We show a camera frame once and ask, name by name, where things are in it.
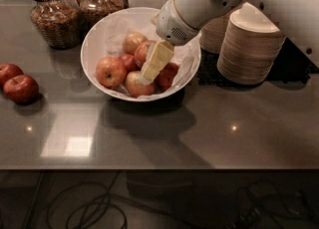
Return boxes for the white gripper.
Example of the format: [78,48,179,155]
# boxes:
[140,0,199,85]

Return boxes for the yellow-red apple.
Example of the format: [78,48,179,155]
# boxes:
[134,40,155,68]
[96,56,128,89]
[125,71,156,98]

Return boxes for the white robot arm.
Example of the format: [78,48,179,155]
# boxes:
[141,0,319,85]

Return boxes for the yellowish apple at back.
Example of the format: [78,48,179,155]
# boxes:
[123,32,148,55]

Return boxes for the small red apple middle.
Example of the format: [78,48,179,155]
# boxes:
[120,54,139,72]

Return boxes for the red apple right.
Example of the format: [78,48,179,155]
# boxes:
[156,63,179,91]

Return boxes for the white ceramic bowl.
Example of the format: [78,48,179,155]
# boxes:
[80,6,202,103]

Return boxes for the black mat under bowl stacks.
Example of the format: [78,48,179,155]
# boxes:
[196,39,319,87]

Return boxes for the dark red apple on table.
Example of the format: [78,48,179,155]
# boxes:
[3,75,39,104]

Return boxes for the dark red apple far left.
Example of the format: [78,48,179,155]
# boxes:
[0,64,23,89]

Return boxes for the rear stack of paper bowls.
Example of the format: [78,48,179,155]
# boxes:
[199,5,241,54]

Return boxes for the stack of paper bowls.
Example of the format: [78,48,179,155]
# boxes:
[217,3,286,86]
[199,5,241,54]

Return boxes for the front stack of paper bowls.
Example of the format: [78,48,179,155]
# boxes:
[217,3,286,86]

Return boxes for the glass jar of granola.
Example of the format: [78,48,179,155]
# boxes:
[30,0,81,49]

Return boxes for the black cables under table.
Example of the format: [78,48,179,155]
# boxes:
[19,170,319,229]

